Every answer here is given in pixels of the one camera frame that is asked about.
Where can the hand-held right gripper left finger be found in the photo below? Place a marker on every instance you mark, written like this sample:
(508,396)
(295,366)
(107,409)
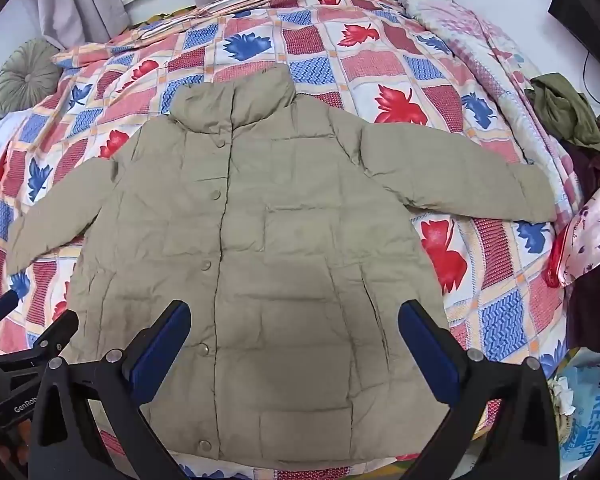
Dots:
(166,340)

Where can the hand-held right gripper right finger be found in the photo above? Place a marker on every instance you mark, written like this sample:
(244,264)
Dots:
(422,335)

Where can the khaki puffer jacket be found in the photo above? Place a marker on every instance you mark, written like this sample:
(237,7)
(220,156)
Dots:
(290,260)

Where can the dark maroon garment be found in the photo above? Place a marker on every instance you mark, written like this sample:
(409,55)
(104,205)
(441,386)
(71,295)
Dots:
(592,305)

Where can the blue printed bag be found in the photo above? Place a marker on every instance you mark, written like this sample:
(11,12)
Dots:
(592,410)

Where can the pink satin floral cloth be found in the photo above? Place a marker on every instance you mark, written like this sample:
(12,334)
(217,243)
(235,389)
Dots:
(592,230)

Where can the round grey-green cushion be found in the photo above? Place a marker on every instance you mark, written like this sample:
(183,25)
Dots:
(25,75)

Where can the leaf print checked bed sheet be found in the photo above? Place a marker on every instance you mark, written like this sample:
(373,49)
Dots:
(395,65)

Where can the olive green garment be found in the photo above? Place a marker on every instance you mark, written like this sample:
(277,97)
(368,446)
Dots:
(567,105)

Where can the pink floral quilt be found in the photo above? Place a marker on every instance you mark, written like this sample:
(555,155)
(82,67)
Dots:
(480,35)

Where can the grey curtain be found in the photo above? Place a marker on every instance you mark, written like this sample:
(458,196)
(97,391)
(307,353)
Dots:
(75,0)

